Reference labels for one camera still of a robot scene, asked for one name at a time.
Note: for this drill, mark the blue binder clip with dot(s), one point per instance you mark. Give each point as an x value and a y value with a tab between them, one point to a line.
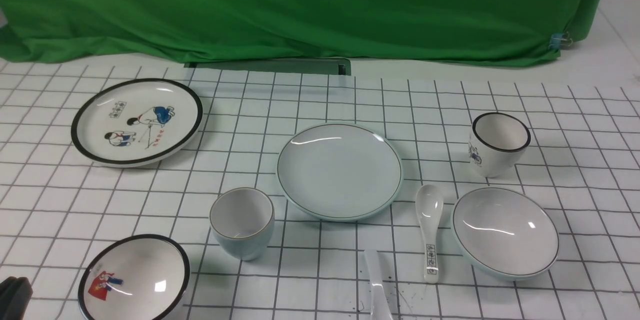
560	40

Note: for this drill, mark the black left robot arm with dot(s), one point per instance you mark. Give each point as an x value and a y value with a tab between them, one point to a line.
15	294

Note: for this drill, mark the green metal bracket strip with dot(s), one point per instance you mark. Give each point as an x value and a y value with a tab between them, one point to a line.
324	66

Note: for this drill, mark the black-rimmed illustrated bowl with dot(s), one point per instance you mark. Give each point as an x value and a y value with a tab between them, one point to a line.
142	277

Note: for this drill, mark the pale blue plain bowl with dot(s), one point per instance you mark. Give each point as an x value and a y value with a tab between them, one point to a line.
504	233

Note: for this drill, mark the white spoon with characters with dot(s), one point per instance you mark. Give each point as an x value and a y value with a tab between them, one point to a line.
428	204

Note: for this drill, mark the black-rimmed illustrated plate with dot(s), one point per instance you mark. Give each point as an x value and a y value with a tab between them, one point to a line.
137	122

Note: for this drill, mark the green backdrop cloth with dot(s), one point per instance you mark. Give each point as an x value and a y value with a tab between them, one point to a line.
502	33

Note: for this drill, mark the pale blue plain cup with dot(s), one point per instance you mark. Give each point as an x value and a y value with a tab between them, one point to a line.
243	222

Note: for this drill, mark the black-rimmed illustrated cup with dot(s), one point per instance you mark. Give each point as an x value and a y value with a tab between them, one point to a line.
497	141

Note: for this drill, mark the pale blue plain plate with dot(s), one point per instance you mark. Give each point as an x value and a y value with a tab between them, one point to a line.
339	172

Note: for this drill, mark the plain white ceramic spoon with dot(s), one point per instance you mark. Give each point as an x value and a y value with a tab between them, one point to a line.
379	307

